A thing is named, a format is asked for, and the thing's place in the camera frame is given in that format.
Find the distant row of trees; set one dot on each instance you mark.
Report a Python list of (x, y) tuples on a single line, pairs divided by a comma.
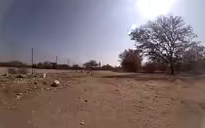
[(90, 64)]

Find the dense dark small tree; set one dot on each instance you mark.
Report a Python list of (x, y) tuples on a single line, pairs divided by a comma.
[(131, 61)]

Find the brown dirt ground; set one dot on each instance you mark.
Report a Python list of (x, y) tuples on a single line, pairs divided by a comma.
[(103, 103)]

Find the thin dark pole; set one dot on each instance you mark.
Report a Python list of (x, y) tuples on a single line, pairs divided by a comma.
[(32, 61), (56, 60)]

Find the pale round stone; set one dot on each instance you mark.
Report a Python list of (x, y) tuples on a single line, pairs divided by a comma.
[(55, 83)]

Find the large spreading tree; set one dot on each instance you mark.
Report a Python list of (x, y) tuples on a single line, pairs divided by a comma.
[(168, 40)]

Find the pile of stone rubble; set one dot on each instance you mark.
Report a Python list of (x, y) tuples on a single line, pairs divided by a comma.
[(13, 75)]

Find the group of hazy trees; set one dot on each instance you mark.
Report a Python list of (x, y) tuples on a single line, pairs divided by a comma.
[(200, 60)]

